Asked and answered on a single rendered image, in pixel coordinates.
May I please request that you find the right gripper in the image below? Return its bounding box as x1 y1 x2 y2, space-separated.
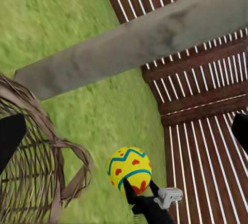
123 178 175 224

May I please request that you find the wicker basket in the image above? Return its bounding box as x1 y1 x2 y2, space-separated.
0 75 94 224

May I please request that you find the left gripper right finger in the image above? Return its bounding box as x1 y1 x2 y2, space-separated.
232 113 248 156

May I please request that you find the easter egg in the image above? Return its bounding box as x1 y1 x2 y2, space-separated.
106 147 152 196

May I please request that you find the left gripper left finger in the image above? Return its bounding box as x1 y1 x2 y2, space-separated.
0 113 27 174

